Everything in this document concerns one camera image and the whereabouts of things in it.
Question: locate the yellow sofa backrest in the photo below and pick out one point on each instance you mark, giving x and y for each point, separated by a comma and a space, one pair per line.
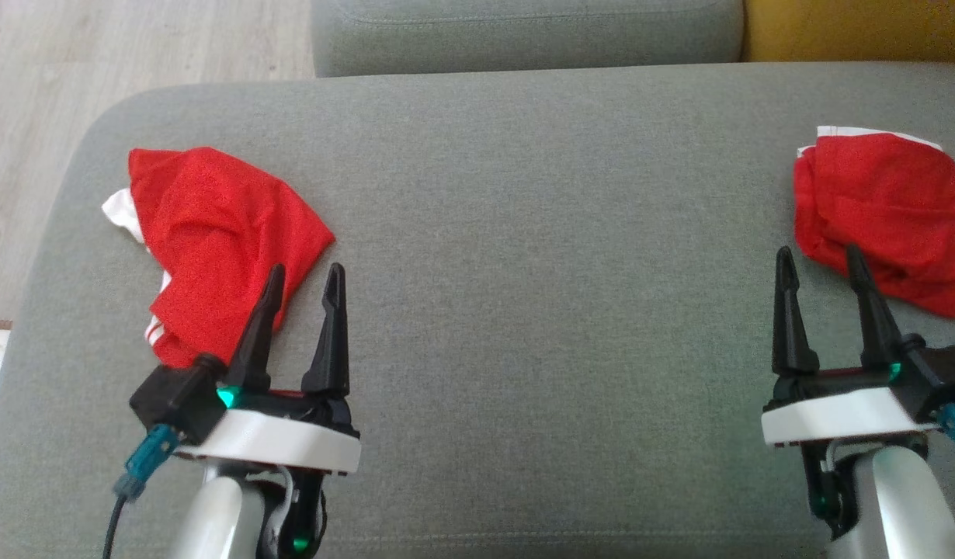
858, 27

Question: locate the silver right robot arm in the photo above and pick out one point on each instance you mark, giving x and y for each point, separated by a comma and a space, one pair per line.
897, 512

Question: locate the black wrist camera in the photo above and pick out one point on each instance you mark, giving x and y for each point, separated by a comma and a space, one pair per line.
943, 373
175, 400

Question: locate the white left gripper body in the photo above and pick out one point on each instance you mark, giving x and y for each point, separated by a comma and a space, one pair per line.
283, 442

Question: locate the red jersey with dark lettering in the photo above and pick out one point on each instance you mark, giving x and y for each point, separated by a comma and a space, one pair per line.
221, 225

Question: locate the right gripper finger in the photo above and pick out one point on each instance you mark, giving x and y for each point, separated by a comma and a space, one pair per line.
873, 326
788, 326

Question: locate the red and white garment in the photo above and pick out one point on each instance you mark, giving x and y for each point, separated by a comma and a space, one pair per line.
889, 202

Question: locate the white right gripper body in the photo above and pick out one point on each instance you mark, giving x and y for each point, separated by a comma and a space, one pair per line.
835, 415

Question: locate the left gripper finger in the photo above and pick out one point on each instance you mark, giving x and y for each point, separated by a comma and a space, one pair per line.
331, 349
258, 341

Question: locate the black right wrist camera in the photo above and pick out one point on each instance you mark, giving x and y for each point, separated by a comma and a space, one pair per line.
943, 373

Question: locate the grey sofa seat cushion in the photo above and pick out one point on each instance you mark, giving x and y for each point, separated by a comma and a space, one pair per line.
524, 310
524, 35

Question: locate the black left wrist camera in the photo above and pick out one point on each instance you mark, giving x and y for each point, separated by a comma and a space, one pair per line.
175, 400

